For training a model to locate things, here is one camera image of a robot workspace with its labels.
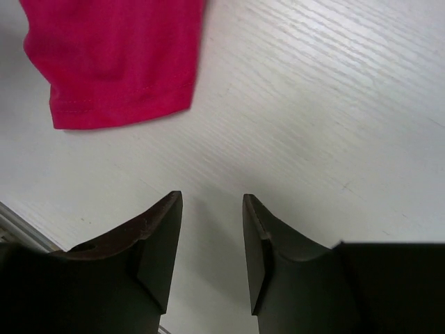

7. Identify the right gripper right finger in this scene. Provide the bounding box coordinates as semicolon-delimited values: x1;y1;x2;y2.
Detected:
243;194;444;333

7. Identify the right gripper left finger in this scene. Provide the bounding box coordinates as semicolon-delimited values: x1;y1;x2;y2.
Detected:
1;191;183;333

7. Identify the magenta t shirt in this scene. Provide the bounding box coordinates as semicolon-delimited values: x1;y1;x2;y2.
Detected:
21;0;205;130

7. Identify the aluminium table rail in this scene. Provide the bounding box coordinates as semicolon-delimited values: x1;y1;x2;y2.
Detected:
0;203;60;253

